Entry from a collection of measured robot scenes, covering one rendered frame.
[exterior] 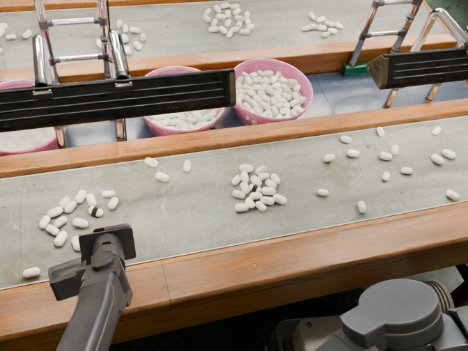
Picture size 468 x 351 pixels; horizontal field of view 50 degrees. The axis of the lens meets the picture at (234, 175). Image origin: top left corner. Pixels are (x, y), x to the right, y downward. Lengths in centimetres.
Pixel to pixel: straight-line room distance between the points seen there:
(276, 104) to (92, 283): 92
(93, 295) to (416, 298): 46
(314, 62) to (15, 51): 95
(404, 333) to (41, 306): 80
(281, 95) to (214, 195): 45
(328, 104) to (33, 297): 107
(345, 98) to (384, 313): 127
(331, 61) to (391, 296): 131
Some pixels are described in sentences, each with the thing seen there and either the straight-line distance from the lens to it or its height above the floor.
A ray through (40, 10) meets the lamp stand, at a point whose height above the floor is 101.
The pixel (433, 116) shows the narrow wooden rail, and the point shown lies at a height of 76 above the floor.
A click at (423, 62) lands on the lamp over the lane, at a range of 126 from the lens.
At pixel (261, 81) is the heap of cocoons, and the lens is 160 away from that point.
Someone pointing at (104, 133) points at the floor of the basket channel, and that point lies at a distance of 150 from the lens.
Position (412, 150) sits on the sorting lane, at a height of 74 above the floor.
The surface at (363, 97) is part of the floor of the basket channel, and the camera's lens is 176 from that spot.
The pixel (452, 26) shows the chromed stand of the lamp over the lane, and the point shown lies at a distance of 138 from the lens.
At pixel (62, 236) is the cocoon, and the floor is 76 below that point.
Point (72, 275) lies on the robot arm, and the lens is 89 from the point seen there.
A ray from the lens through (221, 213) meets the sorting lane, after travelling 126.
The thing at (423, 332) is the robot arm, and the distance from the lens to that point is 52.
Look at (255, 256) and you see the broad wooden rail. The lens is 118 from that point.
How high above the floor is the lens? 179
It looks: 52 degrees down
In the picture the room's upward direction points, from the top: 12 degrees clockwise
